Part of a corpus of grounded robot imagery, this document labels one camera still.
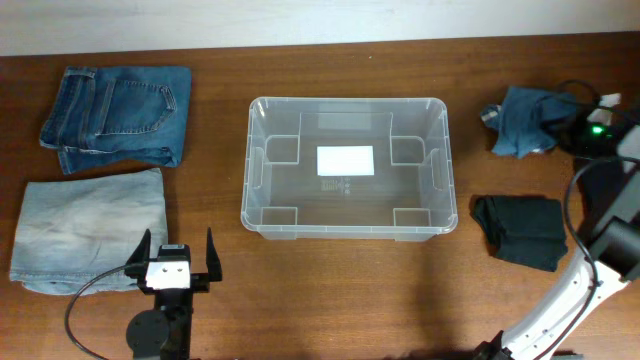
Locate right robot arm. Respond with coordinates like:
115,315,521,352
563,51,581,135
472,87,639,359

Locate clear plastic storage bin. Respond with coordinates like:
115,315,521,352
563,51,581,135
240,97,459,242

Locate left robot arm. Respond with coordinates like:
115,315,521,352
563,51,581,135
125,231,223,359

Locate teal blue shirt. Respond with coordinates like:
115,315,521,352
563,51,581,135
480,86,577,158

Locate dark blue folded jeans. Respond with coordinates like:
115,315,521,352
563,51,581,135
39,66,192,175

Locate dark navy garment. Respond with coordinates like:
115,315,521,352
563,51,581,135
578,161,628,241

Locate light blue jeans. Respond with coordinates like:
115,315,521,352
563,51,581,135
9,168,168,295

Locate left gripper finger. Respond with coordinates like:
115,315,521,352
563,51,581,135
126,229,151,265
206,227,223,282

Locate white label in bin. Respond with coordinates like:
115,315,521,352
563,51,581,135
317,146,375,177

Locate black garment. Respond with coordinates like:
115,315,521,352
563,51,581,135
471,195,568,272

